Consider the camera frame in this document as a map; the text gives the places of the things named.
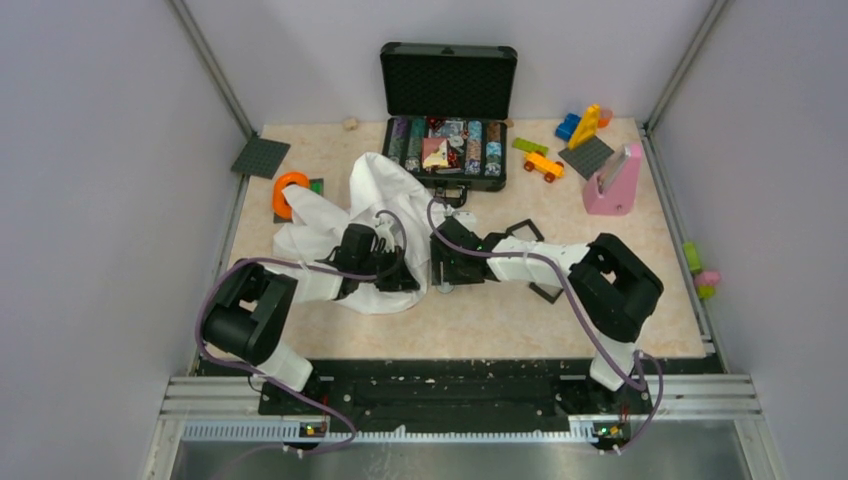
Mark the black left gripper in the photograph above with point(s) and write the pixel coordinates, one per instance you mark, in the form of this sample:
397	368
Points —
403	280

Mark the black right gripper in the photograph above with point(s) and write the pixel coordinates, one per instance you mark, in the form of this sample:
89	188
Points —
448	276

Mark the black square frame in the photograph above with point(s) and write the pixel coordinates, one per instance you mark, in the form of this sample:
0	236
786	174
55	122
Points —
525	230
548	293

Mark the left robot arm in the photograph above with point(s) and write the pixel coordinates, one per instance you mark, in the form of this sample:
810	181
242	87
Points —
247	312

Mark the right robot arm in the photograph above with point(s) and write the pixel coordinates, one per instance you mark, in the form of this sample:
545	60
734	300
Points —
610	289

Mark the dark grey small baseplate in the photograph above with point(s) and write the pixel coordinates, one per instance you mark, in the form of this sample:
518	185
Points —
278	219

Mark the orange curved toy block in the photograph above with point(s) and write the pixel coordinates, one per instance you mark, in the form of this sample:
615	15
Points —
280	202

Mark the yellow toy car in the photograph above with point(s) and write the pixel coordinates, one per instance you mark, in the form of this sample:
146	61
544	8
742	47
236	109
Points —
538	162

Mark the dark grey baseplate left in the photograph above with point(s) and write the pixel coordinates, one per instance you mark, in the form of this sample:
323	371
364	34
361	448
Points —
260	158

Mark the lime green flat brick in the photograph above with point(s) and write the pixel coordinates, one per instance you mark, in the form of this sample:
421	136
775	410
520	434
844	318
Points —
528	146

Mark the black poker chip case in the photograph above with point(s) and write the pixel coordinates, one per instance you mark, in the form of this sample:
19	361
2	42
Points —
448	106

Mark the dark grey baseplate right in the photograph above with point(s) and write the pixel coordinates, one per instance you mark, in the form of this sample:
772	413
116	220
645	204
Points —
587	158

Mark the blue toy brick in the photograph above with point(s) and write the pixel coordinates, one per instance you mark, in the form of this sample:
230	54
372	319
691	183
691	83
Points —
567	127

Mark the pink phone stand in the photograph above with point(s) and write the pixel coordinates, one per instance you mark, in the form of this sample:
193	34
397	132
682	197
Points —
611	190

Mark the yellow triangular toy block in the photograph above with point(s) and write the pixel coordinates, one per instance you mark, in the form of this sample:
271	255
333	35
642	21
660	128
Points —
586	128

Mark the green pink toy outside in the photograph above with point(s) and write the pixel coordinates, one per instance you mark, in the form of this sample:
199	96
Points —
705	281

